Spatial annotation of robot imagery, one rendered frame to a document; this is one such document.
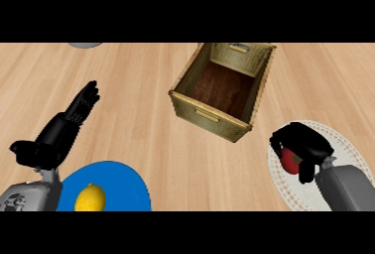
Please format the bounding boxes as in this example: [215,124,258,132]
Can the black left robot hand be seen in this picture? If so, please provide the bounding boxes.
[8,79,101,172]

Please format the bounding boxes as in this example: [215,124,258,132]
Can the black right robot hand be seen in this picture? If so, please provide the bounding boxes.
[268,121,336,185]

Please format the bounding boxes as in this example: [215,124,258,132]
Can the red tomato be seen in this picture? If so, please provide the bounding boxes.
[280,147,304,176]

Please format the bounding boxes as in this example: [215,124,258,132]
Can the white round placemat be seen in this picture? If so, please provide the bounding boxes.
[265,119,375,212]

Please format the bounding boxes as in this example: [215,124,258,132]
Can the tan rectangular wicker basket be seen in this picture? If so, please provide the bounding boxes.
[166,42,278,144]

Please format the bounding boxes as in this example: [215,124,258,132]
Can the yellow lemon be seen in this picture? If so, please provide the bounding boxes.
[73,183,107,212]

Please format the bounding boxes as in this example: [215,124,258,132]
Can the blue round plate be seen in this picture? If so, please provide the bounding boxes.
[55,160,153,212]

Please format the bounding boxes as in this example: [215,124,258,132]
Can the grey round object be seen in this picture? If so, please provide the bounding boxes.
[67,42,104,50]

